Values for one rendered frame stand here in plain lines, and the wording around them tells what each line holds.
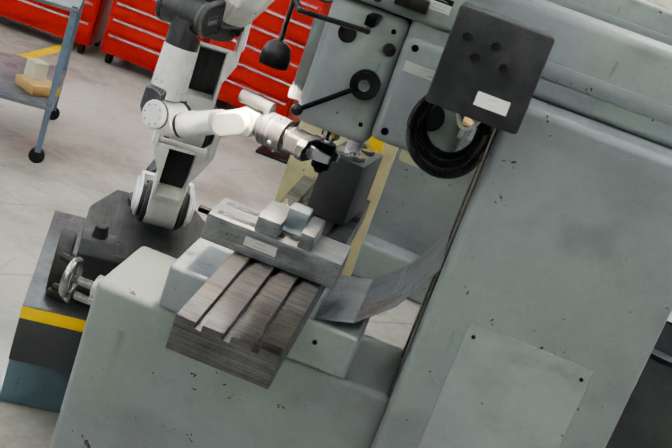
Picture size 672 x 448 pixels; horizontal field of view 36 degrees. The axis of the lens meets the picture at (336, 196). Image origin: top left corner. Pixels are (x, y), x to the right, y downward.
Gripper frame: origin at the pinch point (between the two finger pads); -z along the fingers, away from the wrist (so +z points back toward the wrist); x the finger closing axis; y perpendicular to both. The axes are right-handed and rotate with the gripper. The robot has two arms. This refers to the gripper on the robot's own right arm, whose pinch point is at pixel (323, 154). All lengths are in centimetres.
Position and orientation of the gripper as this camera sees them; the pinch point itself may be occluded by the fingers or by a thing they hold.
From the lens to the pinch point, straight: 255.4
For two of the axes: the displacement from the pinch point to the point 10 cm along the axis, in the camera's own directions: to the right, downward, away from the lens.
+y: -3.2, 9.0, 3.0
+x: 4.2, -1.5, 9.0
